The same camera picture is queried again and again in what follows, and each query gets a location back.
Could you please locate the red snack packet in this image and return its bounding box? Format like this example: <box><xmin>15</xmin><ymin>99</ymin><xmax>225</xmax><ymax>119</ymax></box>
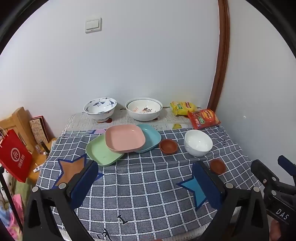
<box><xmin>188</xmin><ymin>109</ymin><xmax>221</xmax><ymax>130</ymax></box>

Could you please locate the grey checked tablecloth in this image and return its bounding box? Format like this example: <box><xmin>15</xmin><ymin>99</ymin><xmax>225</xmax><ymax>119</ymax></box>
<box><xmin>38</xmin><ymin>126</ymin><xmax>263</xmax><ymax>241</ymax></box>

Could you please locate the brown wooden door frame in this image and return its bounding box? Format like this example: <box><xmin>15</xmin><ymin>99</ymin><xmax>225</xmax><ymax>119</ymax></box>
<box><xmin>207</xmin><ymin>0</ymin><xmax>230</xmax><ymax>112</ymax></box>

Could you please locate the red paper bag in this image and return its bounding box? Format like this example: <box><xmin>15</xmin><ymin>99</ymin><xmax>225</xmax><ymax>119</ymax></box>
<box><xmin>0</xmin><ymin>129</ymin><xmax>33</xmax><ymax>183</ymax></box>

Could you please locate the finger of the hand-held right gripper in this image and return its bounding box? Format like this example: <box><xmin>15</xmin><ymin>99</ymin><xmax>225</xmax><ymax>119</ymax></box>
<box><xmin>251</xmin><ymin>159</ymin><xmax>282</xmax><ymax>194</ymax></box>
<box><xmin>277</xmin><ymin>155</ymin><xmax>296</xmax><ymax>183</ymax></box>

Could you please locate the colourful floral cloth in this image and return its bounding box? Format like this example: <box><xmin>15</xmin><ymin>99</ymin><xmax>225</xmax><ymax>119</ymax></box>
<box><xmin>0</xmin><ymin>171</ymin><xmax>25</xmax><ymax>234</ymax></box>

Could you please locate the pink square plate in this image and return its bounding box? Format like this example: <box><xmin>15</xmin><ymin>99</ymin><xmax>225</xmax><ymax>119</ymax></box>
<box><xmin>105</xmin><ymin>124</ymin><xmax>146</xmax><ymax>153</ymax></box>

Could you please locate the green square plate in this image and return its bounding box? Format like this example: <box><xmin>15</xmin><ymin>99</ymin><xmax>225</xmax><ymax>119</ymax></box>
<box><xmin>85</xmin><ymin>134</ymin><xmax>125</xmax><ymax>167</ymax></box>

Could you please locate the brown patterned book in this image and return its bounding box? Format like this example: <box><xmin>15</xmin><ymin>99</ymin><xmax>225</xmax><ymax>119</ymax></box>
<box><xmin>29</xmin><ymin>116</ymin><xmax>50</xmax><ymax>144</ymax></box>

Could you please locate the small brown dish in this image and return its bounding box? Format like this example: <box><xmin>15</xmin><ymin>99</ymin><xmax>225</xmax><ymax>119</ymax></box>
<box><xmin>209</xmin><ymin>159</ymin><xmax>227</xmax><ymax>175</ymax></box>
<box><xmin>159</xmin><ymin>139</ymin><xmax>178</xmax><ymax>154</ymax></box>

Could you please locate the white printed table mat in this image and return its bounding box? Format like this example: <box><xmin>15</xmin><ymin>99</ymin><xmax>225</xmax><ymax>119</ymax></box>
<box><xmin>63</xmin><ymin>108</ymin><xmax>201</xmax><ymax>134</ymax></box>

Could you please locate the teal square plate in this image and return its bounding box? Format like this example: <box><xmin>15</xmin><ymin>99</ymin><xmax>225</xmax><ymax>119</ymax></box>
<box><xmin>134</xmin><ymin>124</ymin><xmax>162</xmax><ymax>153</ymax></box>

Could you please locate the large white bowl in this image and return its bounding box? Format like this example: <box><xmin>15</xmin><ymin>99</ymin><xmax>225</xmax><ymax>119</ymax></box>
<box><xmin>125</xmin><ymin>98</ymin><xmax>163</xmax><ymax>121</ymax></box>

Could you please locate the black tripod leg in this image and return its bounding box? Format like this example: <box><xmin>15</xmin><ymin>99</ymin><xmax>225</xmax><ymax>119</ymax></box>
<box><xmin>0</xmin><ymin>166</ymin><xmax>23</xmax><ymax>226</ymax></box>

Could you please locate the yellow snack packet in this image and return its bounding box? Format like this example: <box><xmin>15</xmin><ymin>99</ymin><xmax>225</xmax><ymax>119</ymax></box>
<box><xmin>170</xmin><ymin>101</ymin><xmax>197</xmax><ymax>116</ymax></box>

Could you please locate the white light switch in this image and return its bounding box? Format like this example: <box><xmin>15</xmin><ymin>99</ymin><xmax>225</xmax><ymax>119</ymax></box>
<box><xmin>85</xmin><ymin>18</ymin><xmax>102</xmax><ymax>33</ymax></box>

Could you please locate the blue patterned white bowl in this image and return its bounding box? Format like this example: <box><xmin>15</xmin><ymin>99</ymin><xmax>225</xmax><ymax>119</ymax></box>
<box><xmin>84</xmin><ymin>97</ymin><xmax>117</xmax><ymax>121</ymax></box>

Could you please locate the plain white bowl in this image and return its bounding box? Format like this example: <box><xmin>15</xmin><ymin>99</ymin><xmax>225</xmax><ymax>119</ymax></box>
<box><xmin>184</xmin><ymin>130</ymin><xmax>213</xmax><ymax>157</ymax></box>

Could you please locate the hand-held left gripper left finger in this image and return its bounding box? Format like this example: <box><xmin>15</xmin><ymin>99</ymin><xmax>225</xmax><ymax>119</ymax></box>
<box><xmin>22</xmin><ymin>159</ymin><xmax>99</xmax><ymax>241</ymax></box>

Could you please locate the white bowl with orange print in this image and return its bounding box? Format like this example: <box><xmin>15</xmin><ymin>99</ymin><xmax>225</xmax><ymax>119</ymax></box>
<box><xmin>128</xmin><ymin>100</ymin><xmax>161</xmax><ymax>114</ymax></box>

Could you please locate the person's right hand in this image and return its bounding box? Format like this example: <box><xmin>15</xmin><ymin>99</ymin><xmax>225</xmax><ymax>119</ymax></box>
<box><xmin>270</xmin><ymin>220</ymin><xmax>282</xmax><ymax>236</ymax></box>

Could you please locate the wooden side table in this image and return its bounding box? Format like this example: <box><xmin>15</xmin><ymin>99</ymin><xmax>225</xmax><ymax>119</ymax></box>
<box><xmin>0</xmin><ymin>107</ymin><xmax>57</xmax><ymax>183</ymax></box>

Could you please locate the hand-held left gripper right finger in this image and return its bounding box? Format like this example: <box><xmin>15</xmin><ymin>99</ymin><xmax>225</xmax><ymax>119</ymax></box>
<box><xmin>192</xmin><ymin>161</ymin><xmax>271</xmax><ymax>241</ymax></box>

